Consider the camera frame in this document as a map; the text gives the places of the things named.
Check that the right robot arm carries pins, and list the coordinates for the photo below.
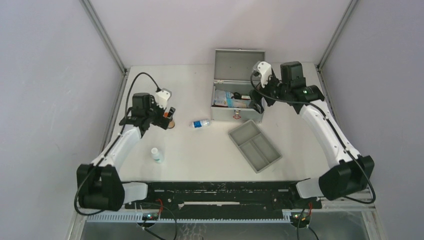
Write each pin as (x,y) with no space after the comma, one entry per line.
(349,171)

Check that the clear bottle white cap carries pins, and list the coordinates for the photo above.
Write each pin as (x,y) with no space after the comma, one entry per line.
(157,155)

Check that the white bottle blue cap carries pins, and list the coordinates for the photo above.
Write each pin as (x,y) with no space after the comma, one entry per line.
(200,123)

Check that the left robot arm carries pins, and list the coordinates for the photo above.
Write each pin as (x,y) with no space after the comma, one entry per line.
(99,186)

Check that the grey plastic divider tray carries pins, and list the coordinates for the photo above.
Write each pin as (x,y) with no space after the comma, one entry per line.
(255,147)

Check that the grey metal medicine box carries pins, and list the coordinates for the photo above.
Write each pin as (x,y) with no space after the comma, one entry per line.
(232,71)

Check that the brown bottle orange cap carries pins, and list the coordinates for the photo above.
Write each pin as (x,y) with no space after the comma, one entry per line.
(171,123)

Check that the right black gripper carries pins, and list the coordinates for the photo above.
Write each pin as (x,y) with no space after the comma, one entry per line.
(255,97)

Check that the blue plaster packet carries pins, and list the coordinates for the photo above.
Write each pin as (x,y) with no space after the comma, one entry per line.
(237,103)

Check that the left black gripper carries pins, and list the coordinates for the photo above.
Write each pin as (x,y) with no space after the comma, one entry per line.
(161,121)

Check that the black medical scissors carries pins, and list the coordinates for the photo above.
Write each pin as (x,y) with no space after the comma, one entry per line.
(236,96)

